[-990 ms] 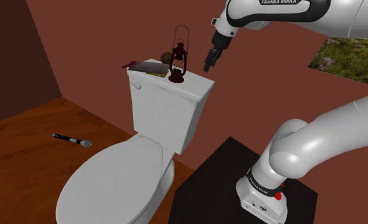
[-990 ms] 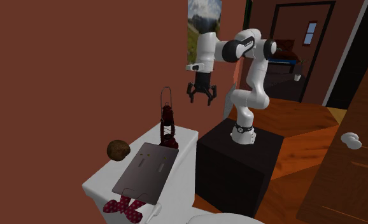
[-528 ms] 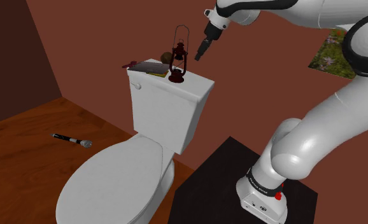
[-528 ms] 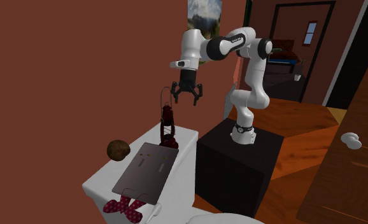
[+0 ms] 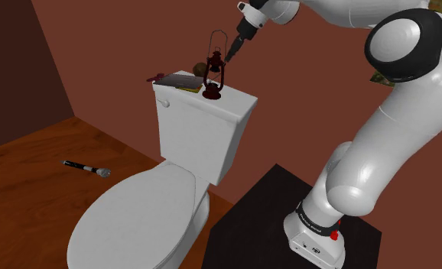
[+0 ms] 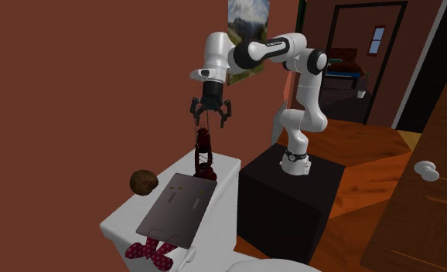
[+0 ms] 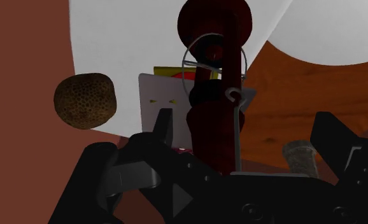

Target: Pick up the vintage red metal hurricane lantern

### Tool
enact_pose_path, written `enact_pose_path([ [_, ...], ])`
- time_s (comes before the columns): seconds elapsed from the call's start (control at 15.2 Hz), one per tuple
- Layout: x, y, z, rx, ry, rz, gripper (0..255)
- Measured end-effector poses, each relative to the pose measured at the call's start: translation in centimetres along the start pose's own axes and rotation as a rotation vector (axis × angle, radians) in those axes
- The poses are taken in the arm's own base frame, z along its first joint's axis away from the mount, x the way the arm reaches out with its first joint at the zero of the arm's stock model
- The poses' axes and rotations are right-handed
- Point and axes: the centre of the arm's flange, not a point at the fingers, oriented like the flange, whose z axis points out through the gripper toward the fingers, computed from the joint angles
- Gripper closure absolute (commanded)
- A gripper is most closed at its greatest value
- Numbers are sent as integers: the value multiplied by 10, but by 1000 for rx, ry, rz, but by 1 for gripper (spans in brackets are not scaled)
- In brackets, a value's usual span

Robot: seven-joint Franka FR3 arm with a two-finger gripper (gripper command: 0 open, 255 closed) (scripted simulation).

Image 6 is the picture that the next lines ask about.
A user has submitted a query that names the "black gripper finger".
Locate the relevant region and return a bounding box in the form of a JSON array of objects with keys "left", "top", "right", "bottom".
[
  {"left": 189, "top": 97, "right": 206, "bottom": 127},
  {"left": 218, "top": 99, "right": 232, "bottom": 129}
]

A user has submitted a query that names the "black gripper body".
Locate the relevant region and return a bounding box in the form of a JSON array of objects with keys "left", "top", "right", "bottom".
[{"left": 200, "top": 80, "right": 225, "bottom": 112}]

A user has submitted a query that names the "dark red lantern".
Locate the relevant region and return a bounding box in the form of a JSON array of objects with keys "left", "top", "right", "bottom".
[{"left": 193, "top": 110, "right": 217, "bottom": 182}]

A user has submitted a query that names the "grey flat panel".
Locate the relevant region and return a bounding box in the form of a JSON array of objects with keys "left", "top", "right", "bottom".
[{"left": 271, "top": 99, "right": 288, "bottom": 147}]

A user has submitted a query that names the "brown round ball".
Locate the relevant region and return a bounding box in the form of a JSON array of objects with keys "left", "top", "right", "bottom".
[{"left": 129, "top": 169, "right": 159, "bottom": 197}]

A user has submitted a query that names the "dark grey flat tablet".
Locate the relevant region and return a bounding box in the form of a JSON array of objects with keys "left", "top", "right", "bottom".
[{"left": 135, "top": 172, "right": 218, "bottom": 250}]

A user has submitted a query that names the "black robot stand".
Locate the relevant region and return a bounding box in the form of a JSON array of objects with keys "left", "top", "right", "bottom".
[{"left": 236, "top": 143, "right": 346, "bottom": 265}]

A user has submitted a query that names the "white toilet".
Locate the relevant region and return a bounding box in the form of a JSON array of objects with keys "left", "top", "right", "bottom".
[{"left": 99, "top": 148, "right": 322, "bottom": 272}]

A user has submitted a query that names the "dark red bed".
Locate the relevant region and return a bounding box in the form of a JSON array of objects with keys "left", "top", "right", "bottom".
[{"left": 322, "top": 47, "right": 366, "bottom": 90}]

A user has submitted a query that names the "potted plant white pot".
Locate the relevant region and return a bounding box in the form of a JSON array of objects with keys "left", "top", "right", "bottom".
[{"left": 356, "top": 70, "right": 375, "bottom": 100}]

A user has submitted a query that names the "red polka dot bow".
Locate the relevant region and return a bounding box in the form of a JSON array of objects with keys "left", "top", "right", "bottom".
[{"left": 125, "top": 236, "right": 179, "bottom": 272}]

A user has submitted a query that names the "blue window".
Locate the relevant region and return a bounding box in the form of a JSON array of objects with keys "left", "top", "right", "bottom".
[{"left": 367, "top": 25, "right": 386, "bottom": 56}]

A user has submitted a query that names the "brown wooden door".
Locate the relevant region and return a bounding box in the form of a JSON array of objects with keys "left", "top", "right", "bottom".
[{"left": 360, "top": 49, "right": 447, "bottom": 272}]

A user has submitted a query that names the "landscape wall picture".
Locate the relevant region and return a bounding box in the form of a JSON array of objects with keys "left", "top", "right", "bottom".
[{"left": 226, "top": 0, "right": 271, "bottom": 87}]

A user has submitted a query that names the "dark doorway frame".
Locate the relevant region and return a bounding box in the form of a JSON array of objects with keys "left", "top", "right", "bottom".
[{"left": 319, "top": 0, "right": 409, "bottom": 126}]

